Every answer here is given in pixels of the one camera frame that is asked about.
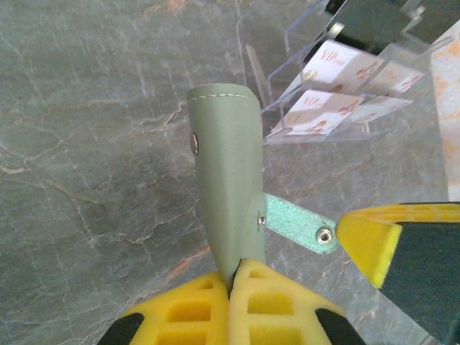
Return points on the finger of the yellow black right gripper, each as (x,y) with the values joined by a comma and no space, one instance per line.
(424,266)

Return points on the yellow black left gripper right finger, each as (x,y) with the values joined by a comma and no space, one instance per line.
(273,309)

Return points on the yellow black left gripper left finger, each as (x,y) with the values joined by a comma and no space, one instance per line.
(179,316)

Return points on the white VIP card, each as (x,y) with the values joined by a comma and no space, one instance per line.
(338,64)
(312,115)
(395,77)
(381,106)

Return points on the clear acrylic card stand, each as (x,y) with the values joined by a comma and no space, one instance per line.
(323,138)

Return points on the black card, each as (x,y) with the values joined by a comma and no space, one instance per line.
(366,25)
(435,19)

